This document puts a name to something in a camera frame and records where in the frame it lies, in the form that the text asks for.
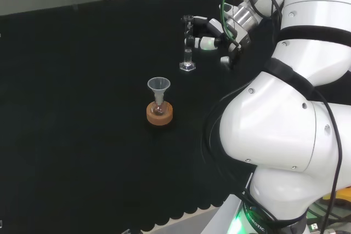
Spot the black bench cloth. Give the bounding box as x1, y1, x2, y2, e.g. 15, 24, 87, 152
0, 0, 351, 232

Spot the clear plastic funnel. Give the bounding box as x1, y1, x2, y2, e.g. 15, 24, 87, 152
147, 77, 171, 104

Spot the cork ring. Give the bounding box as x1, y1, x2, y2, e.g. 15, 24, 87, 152
146, 101, 174, 127

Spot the yellow stop button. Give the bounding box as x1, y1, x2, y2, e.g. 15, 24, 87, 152
323, 186, 351, 205

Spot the round-bottom glass flask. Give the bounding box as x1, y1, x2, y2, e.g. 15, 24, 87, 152
152, 95, 167, 116

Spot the pale board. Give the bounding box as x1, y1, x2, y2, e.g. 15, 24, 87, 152
139, 194, 247, 234

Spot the clear glass graduated cylinder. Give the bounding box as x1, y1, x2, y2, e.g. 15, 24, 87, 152
179, 14, 197, 73

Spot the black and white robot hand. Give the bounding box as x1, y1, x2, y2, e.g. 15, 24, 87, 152
184, 2, 251, 71

